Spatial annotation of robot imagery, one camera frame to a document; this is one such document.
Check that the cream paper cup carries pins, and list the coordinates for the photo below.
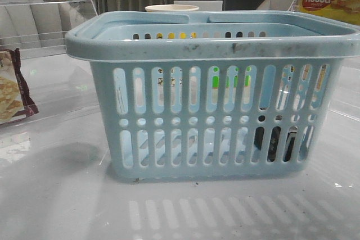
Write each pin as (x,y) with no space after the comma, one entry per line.
(171,8)

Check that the light blue plastic basket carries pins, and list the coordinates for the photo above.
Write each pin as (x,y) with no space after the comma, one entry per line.
(182,93)

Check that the maroon cracker snack packet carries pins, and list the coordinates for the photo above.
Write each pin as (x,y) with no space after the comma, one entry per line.
(16,102)

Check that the black tissue pack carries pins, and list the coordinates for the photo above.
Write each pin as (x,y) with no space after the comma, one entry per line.
(274,141)

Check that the clear acrylic right stand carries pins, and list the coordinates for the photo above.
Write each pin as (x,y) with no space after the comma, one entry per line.
(294,6)

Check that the clear acrylic display shelf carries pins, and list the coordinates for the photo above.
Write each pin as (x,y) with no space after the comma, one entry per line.
(38,28)

